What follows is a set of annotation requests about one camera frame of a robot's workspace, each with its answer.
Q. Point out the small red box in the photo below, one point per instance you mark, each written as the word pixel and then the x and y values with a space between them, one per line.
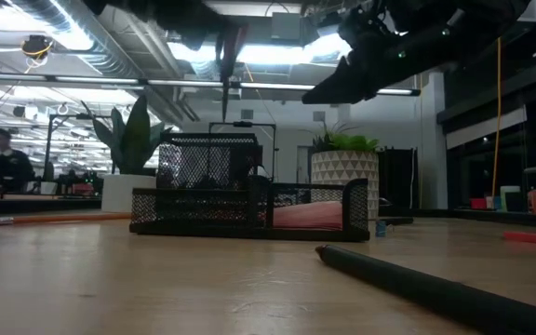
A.
pixel 478 204

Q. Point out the long linear ceiling light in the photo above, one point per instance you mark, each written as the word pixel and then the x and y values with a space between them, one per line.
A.
pixel 272 86

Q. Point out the red and black scissors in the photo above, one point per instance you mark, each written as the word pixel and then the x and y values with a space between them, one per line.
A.
pixel 224 70

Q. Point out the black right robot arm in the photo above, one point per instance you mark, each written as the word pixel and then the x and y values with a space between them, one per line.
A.
pixel 459 37

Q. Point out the small blue item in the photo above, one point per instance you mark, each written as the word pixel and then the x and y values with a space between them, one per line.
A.
pixel 380 229

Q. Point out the black mesh desk organizer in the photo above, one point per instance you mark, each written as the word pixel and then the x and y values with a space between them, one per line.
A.
pixel 261 209

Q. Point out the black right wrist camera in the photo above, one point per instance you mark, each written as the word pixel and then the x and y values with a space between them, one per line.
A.
pixel 358 28

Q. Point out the black round ceiling fixture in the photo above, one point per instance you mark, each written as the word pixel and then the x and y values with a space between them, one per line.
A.
pixel 36 45

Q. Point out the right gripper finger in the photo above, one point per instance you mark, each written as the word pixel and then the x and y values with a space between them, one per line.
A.
pixel 342 79
pixel 352 97

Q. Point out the small orange bottle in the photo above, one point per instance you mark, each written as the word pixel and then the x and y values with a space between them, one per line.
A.
pixel 535 201

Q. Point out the black aluminium table frame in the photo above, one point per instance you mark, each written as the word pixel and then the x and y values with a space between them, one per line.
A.
pixel 40 206

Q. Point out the teal plant in white pot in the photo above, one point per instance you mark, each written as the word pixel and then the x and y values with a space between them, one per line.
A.
pixel 128 193

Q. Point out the green plant in patterned pot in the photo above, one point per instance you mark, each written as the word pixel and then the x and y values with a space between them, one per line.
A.
pixel 344 167

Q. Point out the pink sticky note pad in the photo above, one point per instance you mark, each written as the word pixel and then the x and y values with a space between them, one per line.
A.
pixel 310 216

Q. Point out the person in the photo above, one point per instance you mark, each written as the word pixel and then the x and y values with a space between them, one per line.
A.
pixel 9 167

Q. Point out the black cabinet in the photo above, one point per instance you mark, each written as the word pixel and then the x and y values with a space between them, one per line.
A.
pixel 398 179

